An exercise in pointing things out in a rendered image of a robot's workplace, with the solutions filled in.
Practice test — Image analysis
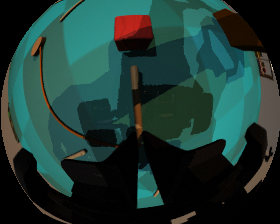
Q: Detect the round wooden button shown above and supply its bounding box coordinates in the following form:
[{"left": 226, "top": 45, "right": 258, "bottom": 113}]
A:
[{"left": 31, "top": 36, "right": 45, "bottom": 57}]

